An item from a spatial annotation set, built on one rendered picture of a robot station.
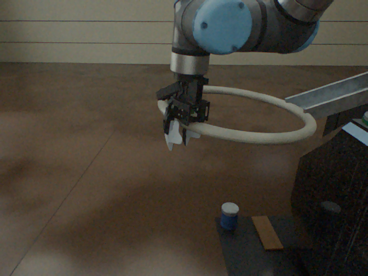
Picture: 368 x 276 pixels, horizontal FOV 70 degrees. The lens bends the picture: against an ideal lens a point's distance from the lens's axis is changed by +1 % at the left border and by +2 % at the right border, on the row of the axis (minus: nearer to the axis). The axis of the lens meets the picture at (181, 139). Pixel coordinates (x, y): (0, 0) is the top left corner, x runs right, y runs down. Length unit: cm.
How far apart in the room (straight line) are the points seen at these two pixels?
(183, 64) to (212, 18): 17
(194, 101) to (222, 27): 21
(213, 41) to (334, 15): 708
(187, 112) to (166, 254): 106
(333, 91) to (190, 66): 63
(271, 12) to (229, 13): 9
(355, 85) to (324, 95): 12
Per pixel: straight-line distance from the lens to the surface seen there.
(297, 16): 51
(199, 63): 60
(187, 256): 155
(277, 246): 164
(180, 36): 60
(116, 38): 717
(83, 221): 184
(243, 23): 48
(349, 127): 123
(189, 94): 63
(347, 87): 112
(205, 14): 46
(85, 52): 749
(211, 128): 64
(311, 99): 105
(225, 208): 162
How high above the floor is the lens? 119
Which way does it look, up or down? 26 degrees down
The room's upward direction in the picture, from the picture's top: straight up
